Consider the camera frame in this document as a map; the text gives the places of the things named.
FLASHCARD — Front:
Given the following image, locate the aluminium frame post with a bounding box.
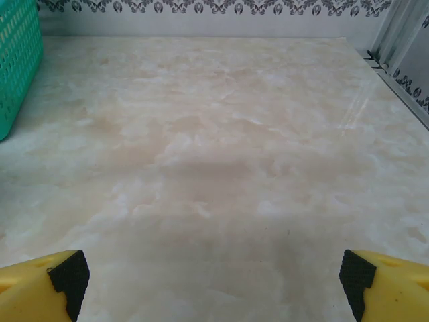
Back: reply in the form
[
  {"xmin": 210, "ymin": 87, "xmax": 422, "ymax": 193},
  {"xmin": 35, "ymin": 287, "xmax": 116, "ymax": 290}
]
[{"xmin": 367, "ymin": 0, "xmax": 429, "ymax": 130}]

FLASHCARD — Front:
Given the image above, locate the teal plastic basket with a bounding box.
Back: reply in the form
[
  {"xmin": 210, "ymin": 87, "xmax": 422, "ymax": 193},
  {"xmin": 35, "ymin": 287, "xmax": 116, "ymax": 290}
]
[{"xmin": 0, "ymin": 0, "xmax": 45, "ymax": 142}]

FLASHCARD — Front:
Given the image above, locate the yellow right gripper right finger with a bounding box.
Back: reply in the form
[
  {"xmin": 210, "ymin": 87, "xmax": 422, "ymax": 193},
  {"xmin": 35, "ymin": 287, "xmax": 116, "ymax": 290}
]
[{"xmin": 339, "ymin": 249, "xmax": 429, "ymax": 322}]

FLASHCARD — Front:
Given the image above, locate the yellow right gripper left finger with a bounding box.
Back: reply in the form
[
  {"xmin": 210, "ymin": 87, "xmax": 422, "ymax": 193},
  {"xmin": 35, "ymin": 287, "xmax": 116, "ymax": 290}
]
[{"xmin": 0, "ymin": 250, "xmax": 90, "ymax": 322}]

